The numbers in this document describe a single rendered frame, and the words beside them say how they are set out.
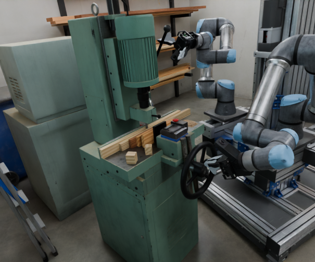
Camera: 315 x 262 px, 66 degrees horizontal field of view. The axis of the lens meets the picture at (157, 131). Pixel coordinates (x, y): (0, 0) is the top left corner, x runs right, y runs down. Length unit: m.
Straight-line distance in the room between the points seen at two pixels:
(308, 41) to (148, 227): 1.10
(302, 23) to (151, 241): 1.43
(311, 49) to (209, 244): 1.40
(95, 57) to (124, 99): 0.25
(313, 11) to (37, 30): 2.80
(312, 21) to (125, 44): 1.06
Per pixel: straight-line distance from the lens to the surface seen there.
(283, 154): 0.85
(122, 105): 1.30
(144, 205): 1.26
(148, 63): 1.15
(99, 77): 1.32
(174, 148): 1.14
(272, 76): 1.07
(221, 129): 1.78
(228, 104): 1.78
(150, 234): 1.40
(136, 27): 1.12
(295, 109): 1.44
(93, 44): 1.30
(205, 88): 1.75
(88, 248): 2.05
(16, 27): 3.35
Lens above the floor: 1.49
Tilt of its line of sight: 25 degrees down
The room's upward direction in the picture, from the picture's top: 6 degrees counter-clockwise
